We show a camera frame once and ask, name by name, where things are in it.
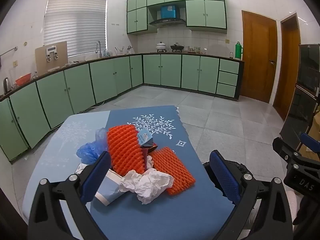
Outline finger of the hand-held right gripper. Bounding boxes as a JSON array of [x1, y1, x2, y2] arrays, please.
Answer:
[[273, 137, 304, 165], [301, 133, 320, 153]]

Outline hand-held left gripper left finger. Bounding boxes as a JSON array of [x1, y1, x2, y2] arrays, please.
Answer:
[[29, 151, 112, 240]]

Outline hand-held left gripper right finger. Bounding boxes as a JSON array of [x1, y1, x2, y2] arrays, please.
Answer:
[[209, 150, 293, 240]]

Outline light blue paper cup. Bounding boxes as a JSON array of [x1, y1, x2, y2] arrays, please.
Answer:
[[95, 169, 125, 207]]

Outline black-bagged trash bin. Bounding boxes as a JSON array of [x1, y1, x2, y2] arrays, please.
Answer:
[[202, 160, 254, 205]]

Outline blue plastic bag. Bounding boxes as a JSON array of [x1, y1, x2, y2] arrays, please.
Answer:
[[76, 127, 110, 165]]

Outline large orange foam net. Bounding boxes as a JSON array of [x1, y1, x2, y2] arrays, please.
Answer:
[[107, 124, 146, 177]]

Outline white tissue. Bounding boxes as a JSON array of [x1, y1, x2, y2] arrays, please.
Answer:
[[119, 155, 175, 205]]

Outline small orange foam net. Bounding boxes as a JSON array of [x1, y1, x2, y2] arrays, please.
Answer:
[[150, 147, 196, 196]]

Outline dark red wrapper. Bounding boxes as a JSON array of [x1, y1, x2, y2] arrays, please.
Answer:
[[140, 140, 158, 167]]

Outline blue white carton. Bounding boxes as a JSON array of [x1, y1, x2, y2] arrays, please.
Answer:
[[137, 128, 153, 146]]

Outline cardboard box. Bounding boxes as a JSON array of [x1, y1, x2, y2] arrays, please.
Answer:
[[299, 112, 320, 160]]

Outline white ribbed fabric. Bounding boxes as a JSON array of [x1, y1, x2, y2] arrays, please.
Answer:
[[285, 189, 298, 224]]

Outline black glass cabinet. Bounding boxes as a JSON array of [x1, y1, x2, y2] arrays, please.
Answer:
[[279, 44, 320, 160]]

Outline blue tree-print tablecloth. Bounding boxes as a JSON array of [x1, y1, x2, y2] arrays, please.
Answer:
[[22, 105, 242, 240]]

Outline closed wooden door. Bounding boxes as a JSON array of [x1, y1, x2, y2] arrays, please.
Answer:
[[241, 10, 278, 104]]

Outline green base cabinets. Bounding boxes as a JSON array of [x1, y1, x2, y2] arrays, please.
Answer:
[[0, 54, 244, 162]]

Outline green thermos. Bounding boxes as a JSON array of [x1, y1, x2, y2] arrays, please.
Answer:
[[234, 41, 243, 60]]

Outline red basin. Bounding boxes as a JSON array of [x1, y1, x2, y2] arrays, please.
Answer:
[[15, 73, 33, 85]]

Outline steel kettle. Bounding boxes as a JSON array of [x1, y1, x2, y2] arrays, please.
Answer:
[[2, 77, 12, 94]]

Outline white window blind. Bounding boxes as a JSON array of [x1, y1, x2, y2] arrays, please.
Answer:
[[43, 0, 108, 57]]

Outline range hood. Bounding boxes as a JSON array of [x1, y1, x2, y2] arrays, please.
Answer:
[[149, 6, 187, 28]]

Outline wooden door with frame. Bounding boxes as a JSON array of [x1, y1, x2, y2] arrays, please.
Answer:
[[272, 12, 302, 120]]

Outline steel towel rail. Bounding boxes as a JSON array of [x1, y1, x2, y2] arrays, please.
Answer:
[[0, 46, 18, 57]]

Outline green wall cabinets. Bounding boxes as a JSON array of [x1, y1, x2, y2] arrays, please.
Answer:
[[126, 0, 227, 35]]

